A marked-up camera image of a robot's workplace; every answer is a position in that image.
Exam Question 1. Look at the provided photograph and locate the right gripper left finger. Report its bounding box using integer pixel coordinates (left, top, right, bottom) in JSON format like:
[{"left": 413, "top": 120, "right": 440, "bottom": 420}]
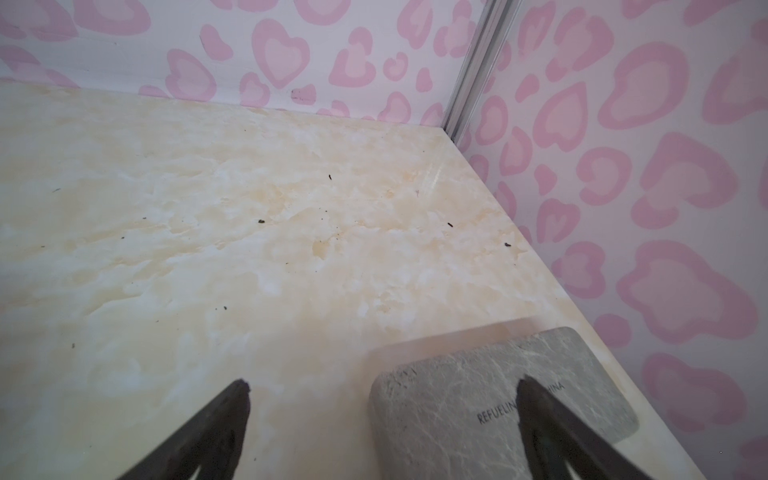
[{"left": 121, "top": 379, "right": 251, "bottom": 480}]

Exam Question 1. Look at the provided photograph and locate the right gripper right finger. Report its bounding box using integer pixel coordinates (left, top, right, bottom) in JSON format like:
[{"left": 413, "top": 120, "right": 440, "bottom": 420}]
[{"left": 516, "top": 376, "right": 649, "bottom": 480}]

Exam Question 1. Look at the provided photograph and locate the grey stone block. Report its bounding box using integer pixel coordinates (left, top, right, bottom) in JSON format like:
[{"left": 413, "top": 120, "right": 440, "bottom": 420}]
[{"left": 368, "top": 327, "right": 639, "bottom": 479}]

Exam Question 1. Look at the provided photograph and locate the aluminium frame post right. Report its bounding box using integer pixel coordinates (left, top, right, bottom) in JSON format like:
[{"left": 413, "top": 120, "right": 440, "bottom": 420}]
[{"left": 442, "top": 0, "right": 521, "bottom": 144}]

